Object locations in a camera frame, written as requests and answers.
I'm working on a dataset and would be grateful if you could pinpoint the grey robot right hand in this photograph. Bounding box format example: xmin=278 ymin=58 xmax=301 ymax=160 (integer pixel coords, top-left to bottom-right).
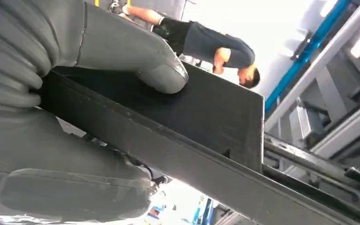
xmin=0 ymin=0 xmax=189 ymax=225

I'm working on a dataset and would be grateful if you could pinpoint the ribbed grey right arm sleeve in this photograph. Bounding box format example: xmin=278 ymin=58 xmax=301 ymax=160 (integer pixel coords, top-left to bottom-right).
xmin=0 ymin=0 xmax=62 ymax=109

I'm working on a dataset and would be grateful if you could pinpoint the person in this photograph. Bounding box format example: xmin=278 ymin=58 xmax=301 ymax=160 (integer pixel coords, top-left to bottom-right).
xmin=110 ymin=0 xmax=261 ymax=90

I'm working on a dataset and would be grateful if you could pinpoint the blue metal beam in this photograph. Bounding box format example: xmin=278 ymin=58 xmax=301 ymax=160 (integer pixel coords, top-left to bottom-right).
xmin=264 ymin=0 xmax=352 ymax=113

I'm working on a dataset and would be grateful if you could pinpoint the black metal rail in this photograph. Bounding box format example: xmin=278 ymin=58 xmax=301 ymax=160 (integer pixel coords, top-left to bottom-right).
xmin=263 ymin=134 xmax=360 ymax=215

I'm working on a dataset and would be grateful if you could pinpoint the grey metal frame beam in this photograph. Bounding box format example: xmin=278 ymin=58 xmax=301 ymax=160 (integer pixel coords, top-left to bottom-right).
xmin=264 ymin=0 xmax=360 ymax=133

